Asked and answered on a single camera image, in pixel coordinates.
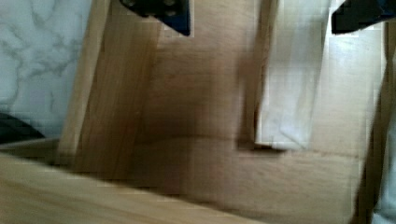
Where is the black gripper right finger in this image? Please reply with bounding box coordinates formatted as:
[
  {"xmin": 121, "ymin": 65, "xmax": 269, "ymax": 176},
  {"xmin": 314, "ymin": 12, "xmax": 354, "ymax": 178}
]
[{"xmin": 331, "ymin": 0, "xmax": 396, "ymax": 35}]

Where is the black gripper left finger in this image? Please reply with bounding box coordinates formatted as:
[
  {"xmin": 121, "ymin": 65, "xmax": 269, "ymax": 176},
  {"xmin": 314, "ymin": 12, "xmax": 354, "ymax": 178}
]
[{"xmin": 120, "ymin": 0, "xmax": 191, "ymax": 36}]

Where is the light wooden tray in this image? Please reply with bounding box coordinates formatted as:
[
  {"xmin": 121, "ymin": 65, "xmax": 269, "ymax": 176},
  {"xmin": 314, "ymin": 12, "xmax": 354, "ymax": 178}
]
[{"xmin": 1, "ymin": 0, "xmax": 395, "ymax": 224}]

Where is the black curved object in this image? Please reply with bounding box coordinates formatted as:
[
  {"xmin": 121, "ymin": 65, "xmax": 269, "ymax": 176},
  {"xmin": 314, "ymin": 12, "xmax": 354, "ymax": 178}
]
[{"xmin": 0, "ymin": 113, "xmax": 44, "ymax": 144}]

